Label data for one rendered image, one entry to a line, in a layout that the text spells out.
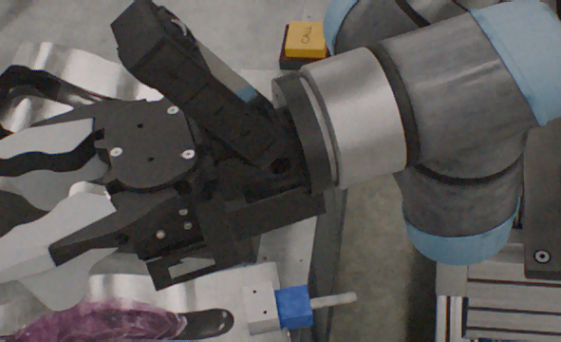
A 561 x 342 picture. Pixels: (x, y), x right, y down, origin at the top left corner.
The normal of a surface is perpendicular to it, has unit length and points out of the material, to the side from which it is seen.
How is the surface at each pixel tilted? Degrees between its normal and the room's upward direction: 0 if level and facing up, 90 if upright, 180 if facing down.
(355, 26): 42
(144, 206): 8
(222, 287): 0
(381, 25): 49
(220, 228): 82
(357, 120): 36
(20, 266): 82
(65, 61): 23
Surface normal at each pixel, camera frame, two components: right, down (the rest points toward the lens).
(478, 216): 0.11, 0.76
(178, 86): 0.29, 0.59
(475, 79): 0.08, -0.02
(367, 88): -0.03, -0.37
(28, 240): -0.18, -0.72
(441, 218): -0.43, 0.74
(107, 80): 0.30, -0.55
